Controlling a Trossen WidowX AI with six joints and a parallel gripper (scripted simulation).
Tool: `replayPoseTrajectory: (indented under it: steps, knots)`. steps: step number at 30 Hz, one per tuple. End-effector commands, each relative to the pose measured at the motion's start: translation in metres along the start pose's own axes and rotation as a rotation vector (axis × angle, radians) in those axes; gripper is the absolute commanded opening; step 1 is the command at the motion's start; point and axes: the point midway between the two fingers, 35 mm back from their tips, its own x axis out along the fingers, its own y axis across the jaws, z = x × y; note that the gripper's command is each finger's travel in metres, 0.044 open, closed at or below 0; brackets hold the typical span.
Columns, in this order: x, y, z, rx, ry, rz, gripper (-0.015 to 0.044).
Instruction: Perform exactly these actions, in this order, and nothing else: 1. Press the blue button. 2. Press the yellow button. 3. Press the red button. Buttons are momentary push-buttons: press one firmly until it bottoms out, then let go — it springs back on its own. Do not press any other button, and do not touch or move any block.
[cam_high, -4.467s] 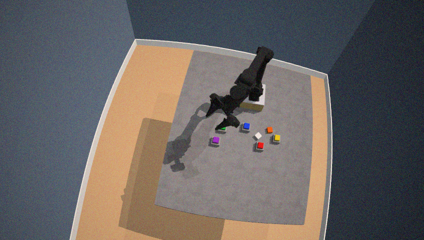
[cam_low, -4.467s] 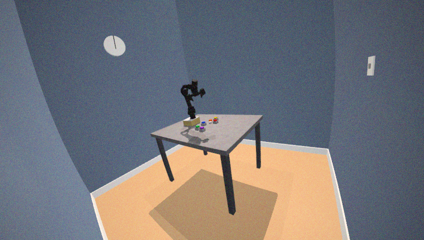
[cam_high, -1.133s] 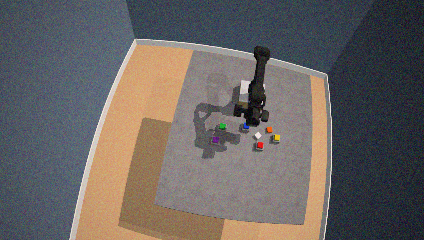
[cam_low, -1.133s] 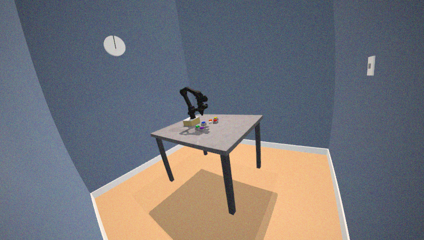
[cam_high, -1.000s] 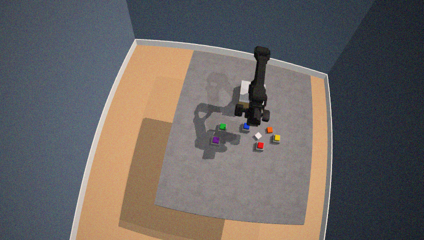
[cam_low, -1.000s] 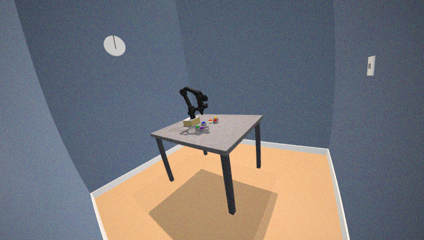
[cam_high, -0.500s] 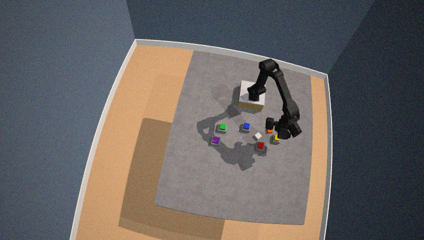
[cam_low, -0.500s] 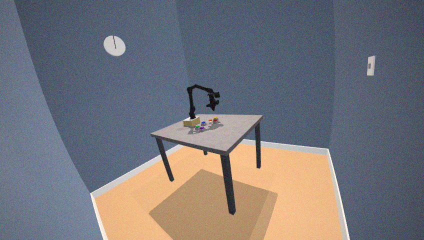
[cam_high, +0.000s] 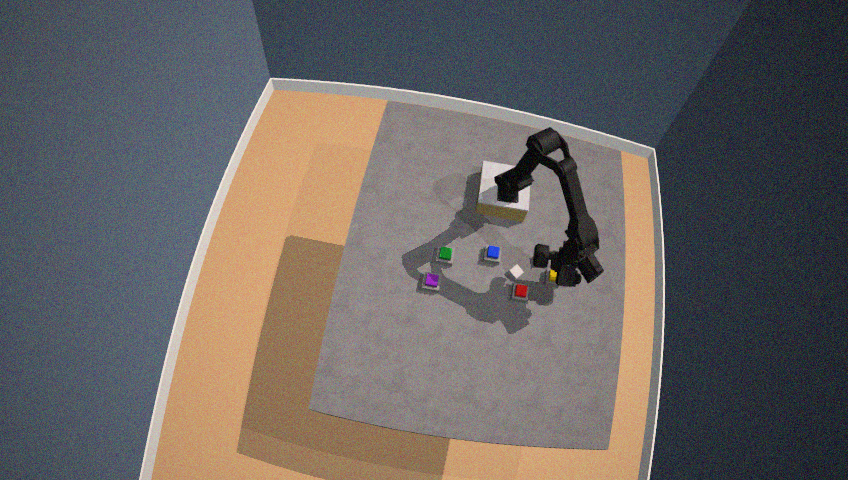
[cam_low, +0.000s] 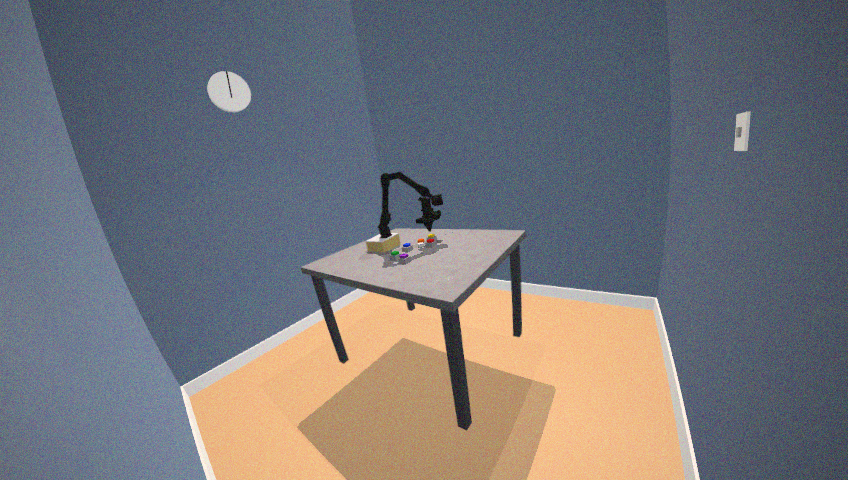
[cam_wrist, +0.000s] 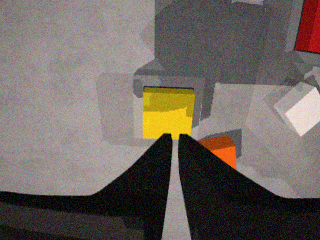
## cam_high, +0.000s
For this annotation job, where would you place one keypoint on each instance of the white block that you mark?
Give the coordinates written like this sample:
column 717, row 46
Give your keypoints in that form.
column 516, row 272

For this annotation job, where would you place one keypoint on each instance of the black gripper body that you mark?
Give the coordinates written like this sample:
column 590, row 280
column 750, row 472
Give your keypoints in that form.
column 542, row 255

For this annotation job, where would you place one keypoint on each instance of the blue button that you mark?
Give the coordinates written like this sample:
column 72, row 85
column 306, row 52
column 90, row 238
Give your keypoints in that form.
column 492, row 254

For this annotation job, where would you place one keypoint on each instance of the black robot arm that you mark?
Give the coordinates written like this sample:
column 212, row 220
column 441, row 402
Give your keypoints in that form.
column 582, row 232

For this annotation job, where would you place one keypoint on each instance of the yellow button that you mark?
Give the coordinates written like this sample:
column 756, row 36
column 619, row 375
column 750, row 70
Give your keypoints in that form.
column 550, row 278

